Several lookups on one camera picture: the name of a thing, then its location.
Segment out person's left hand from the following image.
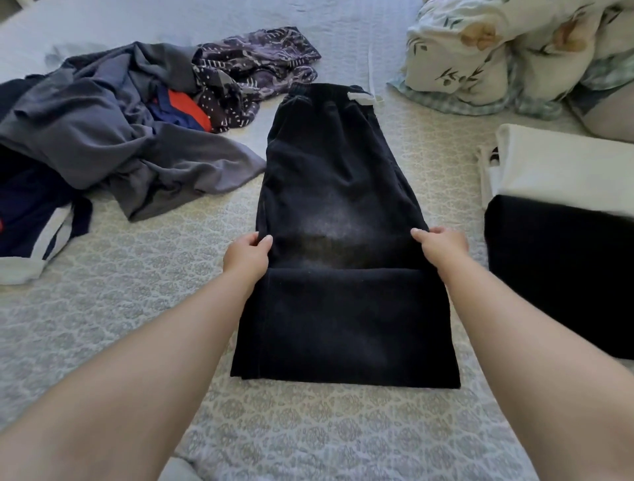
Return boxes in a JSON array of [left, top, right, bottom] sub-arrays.
[[222, 232, 273, 286]]

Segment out person's right hand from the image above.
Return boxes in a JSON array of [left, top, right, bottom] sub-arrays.
[[410, 226, 470, 273]]

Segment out black faded jeans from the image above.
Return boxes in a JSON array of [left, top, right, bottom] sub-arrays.
[[230, 82, 462, 390]]

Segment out person's left forearm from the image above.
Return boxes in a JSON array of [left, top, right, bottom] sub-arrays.
[[0, 270, 262, 481]]

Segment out person's right forearm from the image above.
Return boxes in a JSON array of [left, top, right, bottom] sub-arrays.
[[436, 250, 634, 481]]

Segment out patterned grey bedspread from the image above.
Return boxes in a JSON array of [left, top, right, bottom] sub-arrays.
[[0, 0, 634, 481]]

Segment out folded black garment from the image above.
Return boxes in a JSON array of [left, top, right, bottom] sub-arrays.
[[483, 194, 634, 361]]

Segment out folded white garment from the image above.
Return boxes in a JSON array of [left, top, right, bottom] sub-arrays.
[[488, 123, 634, 220]]

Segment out red and blue garment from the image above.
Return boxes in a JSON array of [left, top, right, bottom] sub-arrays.
[[147, 87, 214, 133]]

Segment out purple patterned garment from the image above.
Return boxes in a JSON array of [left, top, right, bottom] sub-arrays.
[[191, 27, 323, 134]]

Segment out grey sweatshirt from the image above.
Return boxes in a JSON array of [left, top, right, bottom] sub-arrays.
[[0, 42, 267, 222]]

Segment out floral white duvet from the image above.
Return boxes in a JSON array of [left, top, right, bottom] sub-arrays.
[[387, 0, 634, 144]]

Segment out navy garment with white stripes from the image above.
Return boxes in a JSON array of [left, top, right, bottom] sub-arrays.
[[0, 74, 94, 286]]

